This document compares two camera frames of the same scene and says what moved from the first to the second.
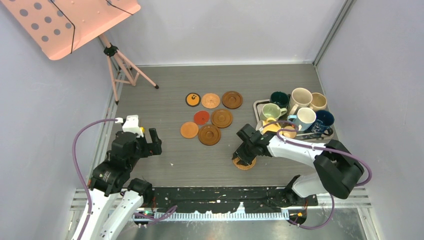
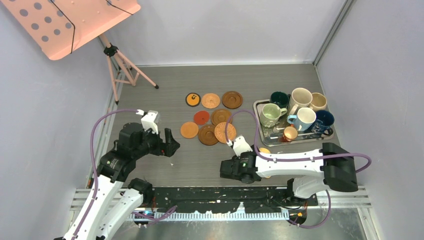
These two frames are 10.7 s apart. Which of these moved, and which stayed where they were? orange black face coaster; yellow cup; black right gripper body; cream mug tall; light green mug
Moved: black right gripper body; yellow cup
Stayed: orange black face coaster; light green mug; cream mug tall
